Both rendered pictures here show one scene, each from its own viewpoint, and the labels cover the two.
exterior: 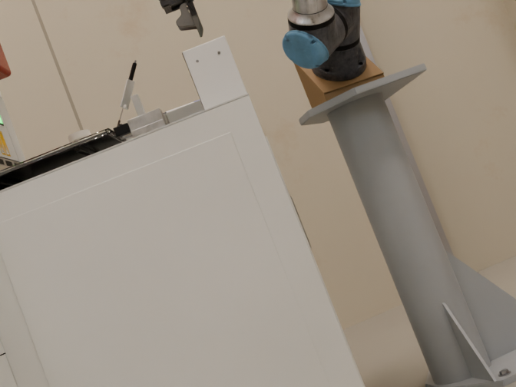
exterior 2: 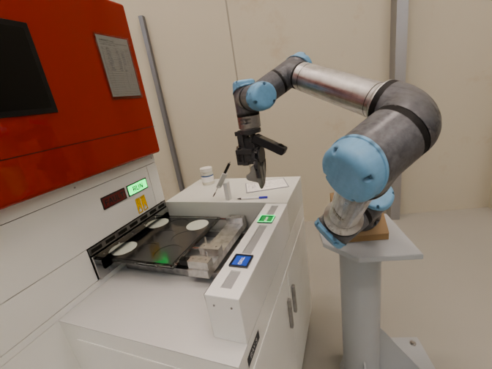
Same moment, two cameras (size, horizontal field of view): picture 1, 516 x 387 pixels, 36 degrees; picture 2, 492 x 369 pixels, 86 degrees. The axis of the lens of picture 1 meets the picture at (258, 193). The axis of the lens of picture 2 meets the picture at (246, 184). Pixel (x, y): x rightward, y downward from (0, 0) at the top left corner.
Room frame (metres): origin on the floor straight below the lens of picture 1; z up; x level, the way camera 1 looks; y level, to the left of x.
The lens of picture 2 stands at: (1.14, -0.30, 1.40)
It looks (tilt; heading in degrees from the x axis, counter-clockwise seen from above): 18 degrees down; 22
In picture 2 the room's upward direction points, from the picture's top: 9 degrees counter-clockwise
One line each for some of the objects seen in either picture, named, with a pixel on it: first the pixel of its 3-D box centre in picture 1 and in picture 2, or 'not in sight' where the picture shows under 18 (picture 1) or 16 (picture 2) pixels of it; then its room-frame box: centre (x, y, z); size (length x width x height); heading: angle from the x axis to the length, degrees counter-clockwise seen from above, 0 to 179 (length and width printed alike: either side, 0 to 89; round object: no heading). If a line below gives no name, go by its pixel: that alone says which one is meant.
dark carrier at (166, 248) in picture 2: (57, 167); (162, 236); (1.93, 0.44, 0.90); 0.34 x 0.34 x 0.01; 89
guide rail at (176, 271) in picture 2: not in sight; (179, 269); (1.80, 0.29, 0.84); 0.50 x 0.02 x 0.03; 89
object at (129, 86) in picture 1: (131, 104); (222, 185); (2.17, 0.24, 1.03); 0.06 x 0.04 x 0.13; 89
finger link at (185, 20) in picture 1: (187, 21); (254, 177); (1.97, 0.01, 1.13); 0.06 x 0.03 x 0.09; 89
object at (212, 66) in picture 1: (225, 97); (258, 255); (1.85, -0.01, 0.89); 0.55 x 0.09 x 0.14; 179
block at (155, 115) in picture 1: (146, 120); (200, 262); (1.78, 0.18, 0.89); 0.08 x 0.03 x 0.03; 89
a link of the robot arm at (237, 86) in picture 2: not in sight; (246, 98); (1.98, 0.00, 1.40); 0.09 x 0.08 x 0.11; 39
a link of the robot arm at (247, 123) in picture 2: not in sight; (248, 123); (1.98, 0.00, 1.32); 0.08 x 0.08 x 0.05
